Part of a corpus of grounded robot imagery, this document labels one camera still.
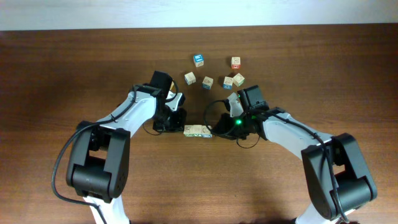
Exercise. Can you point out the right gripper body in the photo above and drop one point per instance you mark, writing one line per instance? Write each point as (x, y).
(223, 128)

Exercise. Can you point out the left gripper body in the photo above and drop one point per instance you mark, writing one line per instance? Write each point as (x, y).
(170, 119)

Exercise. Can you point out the wooden block green front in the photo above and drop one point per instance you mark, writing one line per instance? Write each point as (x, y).
(188, 130)

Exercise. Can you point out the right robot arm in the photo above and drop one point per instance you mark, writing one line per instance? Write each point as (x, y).
(337, 175)

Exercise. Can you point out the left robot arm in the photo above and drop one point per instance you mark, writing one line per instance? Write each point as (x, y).
(98, 166)

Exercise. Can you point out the wooden block green edge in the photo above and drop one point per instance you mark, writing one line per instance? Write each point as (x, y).
(238, 79)

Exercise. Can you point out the plain wooden block far left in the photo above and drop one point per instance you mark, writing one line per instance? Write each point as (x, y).
(172, 86)

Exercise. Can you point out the blue top wooden block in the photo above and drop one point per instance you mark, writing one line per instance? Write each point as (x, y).
(198, 60)

